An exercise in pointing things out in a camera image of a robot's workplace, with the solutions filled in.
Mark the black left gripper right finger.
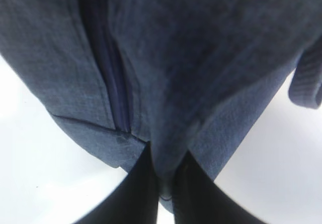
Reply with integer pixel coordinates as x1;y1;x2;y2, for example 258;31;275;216
172;152;259;224

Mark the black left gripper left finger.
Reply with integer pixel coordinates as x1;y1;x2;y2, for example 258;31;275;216
76;145;159;224

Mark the navy blue lunch bag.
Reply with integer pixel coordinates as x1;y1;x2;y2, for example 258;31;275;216
1;0;321;204

